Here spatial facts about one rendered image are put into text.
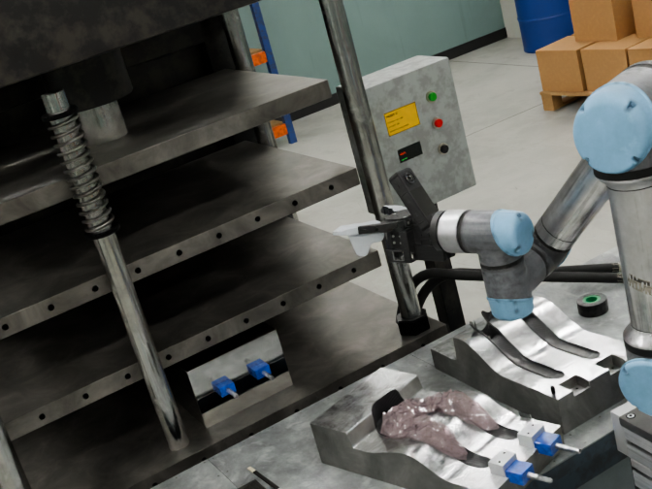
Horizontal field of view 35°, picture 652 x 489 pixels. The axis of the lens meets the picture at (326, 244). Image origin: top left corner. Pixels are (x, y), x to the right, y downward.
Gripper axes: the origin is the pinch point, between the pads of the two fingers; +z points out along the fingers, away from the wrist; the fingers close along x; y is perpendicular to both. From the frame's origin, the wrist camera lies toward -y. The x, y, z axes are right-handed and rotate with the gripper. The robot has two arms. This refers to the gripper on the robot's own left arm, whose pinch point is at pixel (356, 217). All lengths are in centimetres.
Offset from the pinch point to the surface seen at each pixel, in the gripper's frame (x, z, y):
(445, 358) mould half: 55, 25, 53
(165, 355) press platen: 13, 82, 42
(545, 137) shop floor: 469, 221, 82
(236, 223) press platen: 36, 71, 13
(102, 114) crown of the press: 25, 102, -20
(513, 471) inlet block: 16, -16, 57
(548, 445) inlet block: 26, -19, 56
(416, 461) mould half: 11, 4, 56
